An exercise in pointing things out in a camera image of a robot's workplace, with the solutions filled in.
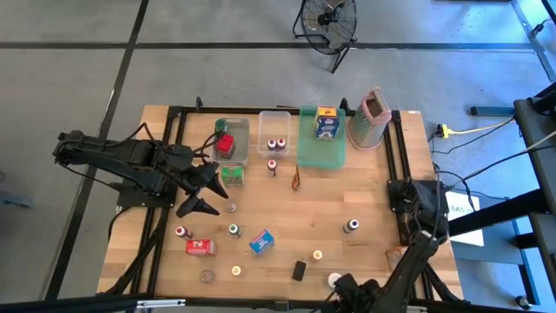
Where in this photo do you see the dark side desk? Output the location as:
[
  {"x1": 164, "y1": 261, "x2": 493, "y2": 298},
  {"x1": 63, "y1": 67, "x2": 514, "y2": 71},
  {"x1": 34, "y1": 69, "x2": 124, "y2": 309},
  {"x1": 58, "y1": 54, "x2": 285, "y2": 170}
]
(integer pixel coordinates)
[{"x1": 447, "y1": 82, "x2": 556, "y2": 308}]

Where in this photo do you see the yellow extension cord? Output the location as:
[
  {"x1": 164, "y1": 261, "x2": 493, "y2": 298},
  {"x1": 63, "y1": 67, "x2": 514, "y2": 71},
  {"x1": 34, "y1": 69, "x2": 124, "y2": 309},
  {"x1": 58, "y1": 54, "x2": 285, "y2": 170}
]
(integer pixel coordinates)
[{"x1": 435, "y1": 117, "x2": 517, "y2": 140}]

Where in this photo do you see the grey plastic bin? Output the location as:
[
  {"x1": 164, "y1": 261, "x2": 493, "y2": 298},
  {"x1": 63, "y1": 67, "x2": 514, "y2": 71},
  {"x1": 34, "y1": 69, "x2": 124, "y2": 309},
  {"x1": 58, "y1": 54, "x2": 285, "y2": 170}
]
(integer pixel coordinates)
[{"x1": 211, "y1": 116, "x2": 251, "y2": 169}]

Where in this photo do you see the white paper sheet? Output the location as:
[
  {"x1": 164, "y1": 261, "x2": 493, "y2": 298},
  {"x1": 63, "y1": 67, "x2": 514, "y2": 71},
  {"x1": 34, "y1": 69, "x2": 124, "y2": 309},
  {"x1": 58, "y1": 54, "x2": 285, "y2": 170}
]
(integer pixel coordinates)
[{"x1": 445, "y1": 190, "x2": 485, "y2": 248}]

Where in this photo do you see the red spice tin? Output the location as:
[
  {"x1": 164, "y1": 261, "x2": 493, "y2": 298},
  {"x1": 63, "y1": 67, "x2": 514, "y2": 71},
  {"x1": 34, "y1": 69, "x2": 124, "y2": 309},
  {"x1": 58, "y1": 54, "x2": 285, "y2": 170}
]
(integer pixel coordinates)
[{"x1": 215, "y1": 133, "x2": 237, "y2": 160}]

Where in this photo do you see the black floor cable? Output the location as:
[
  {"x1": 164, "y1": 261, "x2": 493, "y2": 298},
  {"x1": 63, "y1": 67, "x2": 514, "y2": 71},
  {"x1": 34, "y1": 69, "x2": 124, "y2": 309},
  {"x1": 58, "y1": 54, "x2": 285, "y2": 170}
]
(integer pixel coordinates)
[{"x1": 451, "y1": 145, "x2": 556, "y2": 188}]

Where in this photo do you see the silver metal bracket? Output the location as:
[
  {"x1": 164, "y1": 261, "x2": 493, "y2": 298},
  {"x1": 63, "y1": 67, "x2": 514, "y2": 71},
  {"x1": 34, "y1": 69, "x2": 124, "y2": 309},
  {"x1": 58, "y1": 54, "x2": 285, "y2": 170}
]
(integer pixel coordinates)
[{"x1": 136, "y1": 298, "x2": 187, "y2": 310}]

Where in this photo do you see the dark green pepper tin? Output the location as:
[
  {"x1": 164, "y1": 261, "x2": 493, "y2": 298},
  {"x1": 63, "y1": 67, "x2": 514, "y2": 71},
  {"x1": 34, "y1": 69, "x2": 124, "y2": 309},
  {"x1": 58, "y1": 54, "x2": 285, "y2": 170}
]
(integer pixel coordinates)
[{"x1": 291, "y1": 259, "x2": 308, "y2": 283}]

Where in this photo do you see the clear plastic bin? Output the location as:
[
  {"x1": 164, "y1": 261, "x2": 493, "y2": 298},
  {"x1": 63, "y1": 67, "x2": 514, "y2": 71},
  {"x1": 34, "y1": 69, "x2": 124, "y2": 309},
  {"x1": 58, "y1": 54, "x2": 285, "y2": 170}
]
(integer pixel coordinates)
[{"x1": 257, "y1": 110, "x2": 292, "y2": 158}]

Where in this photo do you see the orange cereal box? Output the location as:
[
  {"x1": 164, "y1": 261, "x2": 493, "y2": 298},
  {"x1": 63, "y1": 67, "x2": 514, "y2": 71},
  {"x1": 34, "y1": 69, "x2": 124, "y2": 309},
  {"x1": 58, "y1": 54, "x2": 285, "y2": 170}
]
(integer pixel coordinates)
[{"x1": 385, "y1": 245, "x2": 408, "y2": 271}]

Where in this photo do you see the teal plastic bin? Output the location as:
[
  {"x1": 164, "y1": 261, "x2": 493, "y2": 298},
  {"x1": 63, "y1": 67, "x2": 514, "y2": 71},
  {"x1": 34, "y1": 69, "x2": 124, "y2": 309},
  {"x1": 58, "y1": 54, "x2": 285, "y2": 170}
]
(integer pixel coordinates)
[{"x1": 296, "y1": 105, "x2": 348, "y2": 170}]

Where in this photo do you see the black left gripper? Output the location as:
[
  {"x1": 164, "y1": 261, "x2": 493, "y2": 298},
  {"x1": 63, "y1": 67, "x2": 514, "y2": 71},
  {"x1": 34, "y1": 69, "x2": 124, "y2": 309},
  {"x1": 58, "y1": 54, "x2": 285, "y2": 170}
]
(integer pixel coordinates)
[{"x1": 167, "y1": 147, "x2": 230, "y2": 220}]

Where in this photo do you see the green cereal box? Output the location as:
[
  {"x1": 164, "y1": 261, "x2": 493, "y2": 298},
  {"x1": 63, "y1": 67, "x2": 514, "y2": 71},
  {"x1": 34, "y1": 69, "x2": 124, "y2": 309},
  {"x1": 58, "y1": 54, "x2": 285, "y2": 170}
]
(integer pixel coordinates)
[{"x1": 221, "y1": 166, "x2": 246, "y2": 189}]

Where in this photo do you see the red cereal box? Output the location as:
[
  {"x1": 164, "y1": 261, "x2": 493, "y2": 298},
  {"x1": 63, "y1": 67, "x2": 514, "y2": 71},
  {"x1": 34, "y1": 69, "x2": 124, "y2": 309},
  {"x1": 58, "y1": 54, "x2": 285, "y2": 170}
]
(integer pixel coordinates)
[{"x1": 185, "y1": 238, "x2": 218, "y2": 257}]

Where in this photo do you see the black floor fan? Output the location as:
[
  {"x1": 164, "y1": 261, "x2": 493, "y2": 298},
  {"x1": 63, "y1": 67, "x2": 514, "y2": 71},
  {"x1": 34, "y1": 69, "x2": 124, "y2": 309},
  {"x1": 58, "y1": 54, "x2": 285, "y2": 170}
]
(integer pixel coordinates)
[{"x1": 291, "y1": 0, "x2": 359, "y2": 75}]

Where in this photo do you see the black cable bundle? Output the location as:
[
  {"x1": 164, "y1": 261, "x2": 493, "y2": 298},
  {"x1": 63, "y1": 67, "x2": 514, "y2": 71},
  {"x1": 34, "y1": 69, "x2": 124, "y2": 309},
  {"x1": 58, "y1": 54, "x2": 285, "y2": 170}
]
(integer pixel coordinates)
[
  {"x1": 103, "y1": 207, "x2": 169, "y2": 296},
  {"x1": 423, "y1": 260, "x2": 464, "y2": 303}
]

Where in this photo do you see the blue floor bar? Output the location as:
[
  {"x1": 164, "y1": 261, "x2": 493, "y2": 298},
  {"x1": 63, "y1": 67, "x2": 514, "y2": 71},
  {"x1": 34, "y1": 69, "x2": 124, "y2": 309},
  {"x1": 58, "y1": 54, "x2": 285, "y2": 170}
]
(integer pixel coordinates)
[{"x1": 470, "y1": 105, "x2": 517, "y2": 117}]

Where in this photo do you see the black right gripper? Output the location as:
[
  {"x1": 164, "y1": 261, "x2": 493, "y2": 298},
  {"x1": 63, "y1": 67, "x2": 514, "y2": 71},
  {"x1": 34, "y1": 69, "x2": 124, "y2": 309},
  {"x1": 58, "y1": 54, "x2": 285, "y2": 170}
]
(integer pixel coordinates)
[{"x1": 323, "y1": 272, "x2": 384, "y2": 313}]

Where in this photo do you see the white cable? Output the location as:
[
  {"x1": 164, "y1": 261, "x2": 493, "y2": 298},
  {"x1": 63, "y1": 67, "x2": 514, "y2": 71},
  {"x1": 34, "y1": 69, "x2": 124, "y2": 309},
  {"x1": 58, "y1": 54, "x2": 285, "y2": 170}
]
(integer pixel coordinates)
[{"x1": 524, "y1": 129, "x2": 556, "y2": 154}]

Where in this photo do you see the blue Rice Krispies box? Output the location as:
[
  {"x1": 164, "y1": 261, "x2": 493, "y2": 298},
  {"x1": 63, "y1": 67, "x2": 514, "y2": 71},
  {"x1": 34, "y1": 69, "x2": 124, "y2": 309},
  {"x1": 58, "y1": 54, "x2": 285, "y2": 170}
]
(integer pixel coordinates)
[{"x1": 248, "y1": 229, "x2": 276, "y2": 256}]

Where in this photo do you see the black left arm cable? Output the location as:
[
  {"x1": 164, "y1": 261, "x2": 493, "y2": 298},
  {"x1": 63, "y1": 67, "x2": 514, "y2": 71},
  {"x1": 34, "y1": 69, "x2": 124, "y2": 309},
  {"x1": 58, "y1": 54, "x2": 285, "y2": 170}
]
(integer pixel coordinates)
[{"x1": 190, "y1": 129, "x2": 223, "y2": 154}]

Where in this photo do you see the dark blue cereal box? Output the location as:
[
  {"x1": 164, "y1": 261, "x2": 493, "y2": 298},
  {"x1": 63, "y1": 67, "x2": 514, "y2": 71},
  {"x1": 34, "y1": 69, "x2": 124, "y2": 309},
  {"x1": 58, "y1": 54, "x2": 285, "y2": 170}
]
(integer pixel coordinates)
[{"x1": 314, "y1": 115, "x2": 341, "y2": 142}]

